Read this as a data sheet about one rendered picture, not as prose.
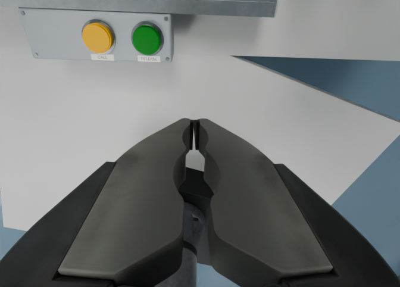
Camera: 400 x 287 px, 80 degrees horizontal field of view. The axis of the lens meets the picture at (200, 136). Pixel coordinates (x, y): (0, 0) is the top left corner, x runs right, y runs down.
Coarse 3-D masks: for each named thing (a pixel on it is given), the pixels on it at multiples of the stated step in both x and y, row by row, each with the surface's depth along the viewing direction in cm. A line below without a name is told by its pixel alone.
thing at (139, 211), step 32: (192, 128) 11; (128, 160) 9; (160, 160) 9; (128, 192) 7; (160, 192) 7; (96, 224) 6; (128, 224) 6; (160, 224) 6; (96, 256) 6; (128, 256) 6; (160, 256) 6
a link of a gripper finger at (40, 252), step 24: (72, 192) 7; (96, 192) 7; (48, 216) 6; (72, 216) 6; (24, 240) 6; (48, 240) 6; (72, 240) 6; (0, 264) 5; (24, 264) 5; (48, 264) 5
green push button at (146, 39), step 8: (144, 24) 34; (136, 32) 34; (144, 32) 34; (152, 32) 34; (136, 40) 34; (144, 40) 34; (152, 40) 34; (160, 40) 35; (136, 48) 35; (144, 48) 35; (152, 48) 35
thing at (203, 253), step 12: (192, 180) 58; (204, 180) 60; (180, 192) 54; (192, 192) 55; (204, 192) 57; (192, 204) 57; (204, 204) 57; (204, 216) 59; (204, 240) 65; (204, 252) 69
